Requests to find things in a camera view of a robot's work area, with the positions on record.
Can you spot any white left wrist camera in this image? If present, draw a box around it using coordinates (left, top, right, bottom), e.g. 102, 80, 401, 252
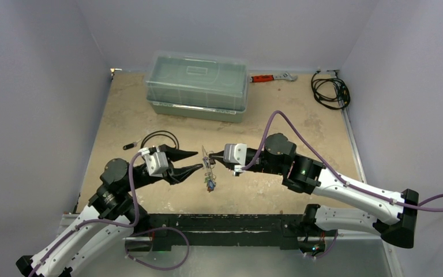
138, 147, 169, 177

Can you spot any black coiled cable bundle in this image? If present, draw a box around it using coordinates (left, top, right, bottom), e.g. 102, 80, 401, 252
310, 70, 351, 111

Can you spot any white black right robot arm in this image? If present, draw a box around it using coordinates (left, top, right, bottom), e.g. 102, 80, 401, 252
208, 133, 419, 249

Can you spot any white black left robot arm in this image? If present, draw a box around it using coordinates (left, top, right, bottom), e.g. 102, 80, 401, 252
16, 144, 202, 276

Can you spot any green clear-lid storage box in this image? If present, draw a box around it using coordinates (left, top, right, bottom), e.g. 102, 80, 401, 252
144, 51, 249, 123

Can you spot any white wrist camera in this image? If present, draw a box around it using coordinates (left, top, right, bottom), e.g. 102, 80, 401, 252
223, 143, 247, 177
138, 147, 169, 177

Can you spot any metal keyring plate with keys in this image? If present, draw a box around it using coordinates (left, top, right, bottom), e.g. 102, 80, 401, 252
201, 146, 216, 192

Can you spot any red handled adjustable wrench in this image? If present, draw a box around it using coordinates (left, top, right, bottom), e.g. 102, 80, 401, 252
250, 72, 298, 83

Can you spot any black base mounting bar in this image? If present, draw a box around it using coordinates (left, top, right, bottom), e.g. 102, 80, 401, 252
125, 214, 323, 252

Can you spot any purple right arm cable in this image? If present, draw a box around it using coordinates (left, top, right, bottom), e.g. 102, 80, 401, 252
241, 110, 443, 261

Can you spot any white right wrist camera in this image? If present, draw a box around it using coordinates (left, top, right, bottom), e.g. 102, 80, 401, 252
223, 143, 247, 177

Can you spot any black USB cable loop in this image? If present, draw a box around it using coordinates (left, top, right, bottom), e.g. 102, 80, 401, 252
140, 130, 180, 151

